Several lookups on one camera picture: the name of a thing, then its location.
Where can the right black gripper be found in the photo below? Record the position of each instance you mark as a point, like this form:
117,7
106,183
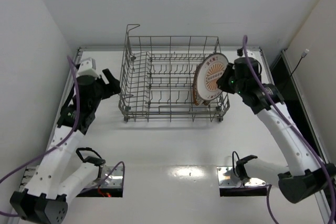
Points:
227,78

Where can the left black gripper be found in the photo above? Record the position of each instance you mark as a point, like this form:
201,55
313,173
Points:
105,85

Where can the white plate red characters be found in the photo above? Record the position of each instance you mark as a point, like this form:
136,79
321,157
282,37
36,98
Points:
209,71

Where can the floral plate brown rim front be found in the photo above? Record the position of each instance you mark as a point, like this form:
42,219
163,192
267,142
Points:
196,99

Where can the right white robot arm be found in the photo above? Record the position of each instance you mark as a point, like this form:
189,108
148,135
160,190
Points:
305,174

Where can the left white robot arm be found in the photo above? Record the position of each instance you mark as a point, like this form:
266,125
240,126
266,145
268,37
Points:
46,197

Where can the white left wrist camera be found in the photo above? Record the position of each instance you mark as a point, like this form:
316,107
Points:
87,67

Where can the grey wire dish rack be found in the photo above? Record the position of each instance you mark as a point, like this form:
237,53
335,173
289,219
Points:
157,75

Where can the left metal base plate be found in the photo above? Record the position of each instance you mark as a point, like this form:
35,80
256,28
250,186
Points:
114,180

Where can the metal base plate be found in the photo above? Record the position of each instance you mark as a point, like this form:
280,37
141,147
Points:
114,180
227,179

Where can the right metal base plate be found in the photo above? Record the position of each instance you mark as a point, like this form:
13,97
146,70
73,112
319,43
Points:
227,179

